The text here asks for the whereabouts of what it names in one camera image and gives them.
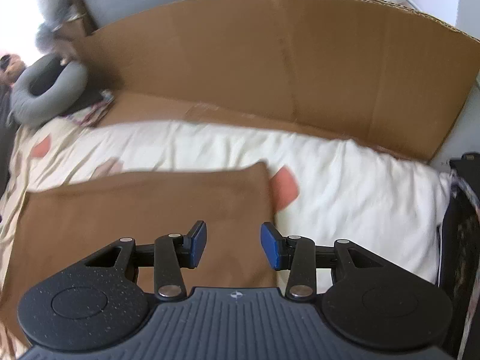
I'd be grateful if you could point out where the brown printed t-shirt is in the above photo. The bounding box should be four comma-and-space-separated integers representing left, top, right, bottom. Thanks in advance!
1, 162, 277, 338

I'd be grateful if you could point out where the cream bear print blanket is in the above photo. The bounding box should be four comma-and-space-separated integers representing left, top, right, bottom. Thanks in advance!
1, 118, 450, 359

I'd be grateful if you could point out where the colourful dotted cloth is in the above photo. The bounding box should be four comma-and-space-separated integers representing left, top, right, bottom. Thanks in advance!
64, 89, 115, 127

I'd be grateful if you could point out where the black folded garment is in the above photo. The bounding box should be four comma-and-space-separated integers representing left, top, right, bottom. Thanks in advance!
438, 152, 479, 359

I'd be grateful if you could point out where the black flat pad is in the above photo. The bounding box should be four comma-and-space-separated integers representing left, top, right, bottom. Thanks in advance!
59, 88, 103, 117

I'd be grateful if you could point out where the brown cardboard sheet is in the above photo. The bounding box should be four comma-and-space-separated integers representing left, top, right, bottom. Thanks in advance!
75, 0, 479, 161

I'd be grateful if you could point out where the grey neck pillow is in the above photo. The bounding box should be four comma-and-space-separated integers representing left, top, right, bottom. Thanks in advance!
10, 54, 89, 128

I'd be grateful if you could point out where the plush toy with sunglasses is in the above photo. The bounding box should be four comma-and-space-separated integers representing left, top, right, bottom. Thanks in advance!
0, 54, 27, 86

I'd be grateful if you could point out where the white pillow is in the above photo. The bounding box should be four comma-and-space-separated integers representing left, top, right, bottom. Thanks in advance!
36, 0, 89, 59

